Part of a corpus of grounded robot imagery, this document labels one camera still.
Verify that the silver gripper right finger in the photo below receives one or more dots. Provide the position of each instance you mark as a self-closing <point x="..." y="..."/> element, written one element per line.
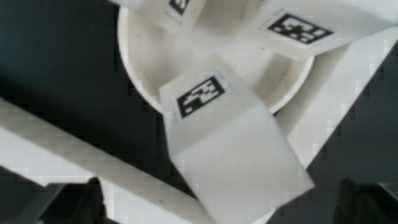
<point x="366" y="203"/>

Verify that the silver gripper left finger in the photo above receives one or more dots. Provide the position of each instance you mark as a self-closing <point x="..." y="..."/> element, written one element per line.
<point x="67" y="204"/>

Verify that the white stool leg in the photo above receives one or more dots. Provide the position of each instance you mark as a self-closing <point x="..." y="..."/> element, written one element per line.
<point x="304" y="27"/>
<point x="172" y="14"/>
<point x="227" y="147"/>

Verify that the white U-shaped fence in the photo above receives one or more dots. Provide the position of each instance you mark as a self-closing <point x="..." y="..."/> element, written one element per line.
<point x="50" y="157"/>

